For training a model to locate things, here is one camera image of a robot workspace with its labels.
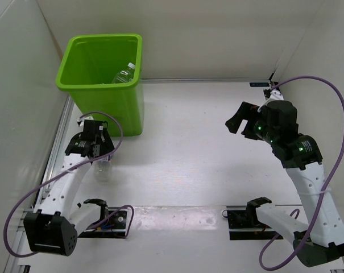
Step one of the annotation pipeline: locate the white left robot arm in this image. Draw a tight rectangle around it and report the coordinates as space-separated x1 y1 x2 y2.
23 119 114 256

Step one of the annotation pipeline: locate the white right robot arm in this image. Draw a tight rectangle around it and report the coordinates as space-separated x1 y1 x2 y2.
225 101 344 267

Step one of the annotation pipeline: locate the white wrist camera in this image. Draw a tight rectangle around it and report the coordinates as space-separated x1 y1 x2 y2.
258 89 284 113
77 117 86 127

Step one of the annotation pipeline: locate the clear bottle red green label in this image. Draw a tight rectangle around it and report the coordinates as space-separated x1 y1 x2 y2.
112 63 135 84

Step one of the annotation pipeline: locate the green plastic bin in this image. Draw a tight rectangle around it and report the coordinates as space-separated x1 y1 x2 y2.
56 34 144 137

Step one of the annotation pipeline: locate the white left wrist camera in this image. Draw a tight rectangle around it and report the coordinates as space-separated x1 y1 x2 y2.
77 117 86 127

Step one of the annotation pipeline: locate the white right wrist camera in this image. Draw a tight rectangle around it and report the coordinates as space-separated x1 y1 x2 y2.
258 89 284 113

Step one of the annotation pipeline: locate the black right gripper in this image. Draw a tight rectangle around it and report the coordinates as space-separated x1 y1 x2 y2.
225 102 278 146

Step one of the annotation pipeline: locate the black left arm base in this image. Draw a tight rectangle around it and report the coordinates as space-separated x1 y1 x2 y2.
78 205 135 239

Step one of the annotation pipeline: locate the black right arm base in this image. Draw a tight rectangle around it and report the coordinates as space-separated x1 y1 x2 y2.
222 206 276 241

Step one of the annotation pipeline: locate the clear bottle white blue label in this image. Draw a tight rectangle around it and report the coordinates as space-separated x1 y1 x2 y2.
93 157 111 182

